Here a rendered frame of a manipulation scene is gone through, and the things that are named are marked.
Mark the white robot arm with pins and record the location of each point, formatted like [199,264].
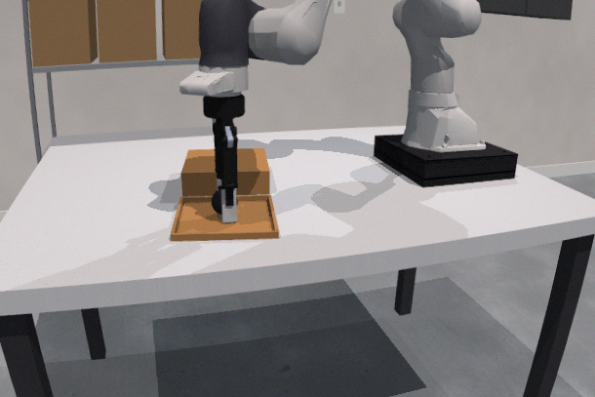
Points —
[233,31]

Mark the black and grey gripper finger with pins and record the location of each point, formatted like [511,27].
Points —
[217,158]
[229,179]

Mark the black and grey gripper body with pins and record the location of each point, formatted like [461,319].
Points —
[225,109]

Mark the black ball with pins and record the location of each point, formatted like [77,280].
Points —
[216,202]

